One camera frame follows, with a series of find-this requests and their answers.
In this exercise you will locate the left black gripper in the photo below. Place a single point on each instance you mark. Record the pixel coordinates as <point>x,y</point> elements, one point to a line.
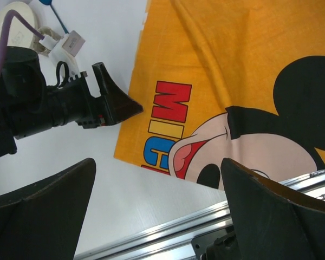
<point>74,103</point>

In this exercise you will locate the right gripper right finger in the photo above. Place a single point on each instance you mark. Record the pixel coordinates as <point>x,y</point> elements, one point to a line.
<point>272,221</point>

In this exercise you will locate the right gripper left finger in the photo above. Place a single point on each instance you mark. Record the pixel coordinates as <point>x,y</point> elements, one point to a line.
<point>43,220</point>

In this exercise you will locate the cream round plate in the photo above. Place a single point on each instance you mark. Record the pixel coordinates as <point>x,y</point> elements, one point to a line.
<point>19,35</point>

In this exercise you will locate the blue metallic spoon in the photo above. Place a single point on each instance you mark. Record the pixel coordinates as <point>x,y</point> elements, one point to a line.
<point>50,4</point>

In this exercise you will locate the orange Mickey Mouse cloth placemat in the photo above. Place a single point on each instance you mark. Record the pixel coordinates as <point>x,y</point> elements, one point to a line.
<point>243,80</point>

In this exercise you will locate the small speckled stone cup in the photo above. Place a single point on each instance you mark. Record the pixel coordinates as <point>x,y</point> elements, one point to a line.
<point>43,47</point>

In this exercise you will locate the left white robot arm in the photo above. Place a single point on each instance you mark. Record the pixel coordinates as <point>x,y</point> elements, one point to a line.
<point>19,83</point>

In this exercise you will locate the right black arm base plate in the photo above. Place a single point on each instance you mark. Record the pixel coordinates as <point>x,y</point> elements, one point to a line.
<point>219,244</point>

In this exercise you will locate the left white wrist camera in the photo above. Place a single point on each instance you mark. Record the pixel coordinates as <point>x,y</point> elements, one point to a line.
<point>65,51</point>

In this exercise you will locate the aluminium mounting rail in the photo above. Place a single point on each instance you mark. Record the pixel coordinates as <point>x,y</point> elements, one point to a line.
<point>187,237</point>

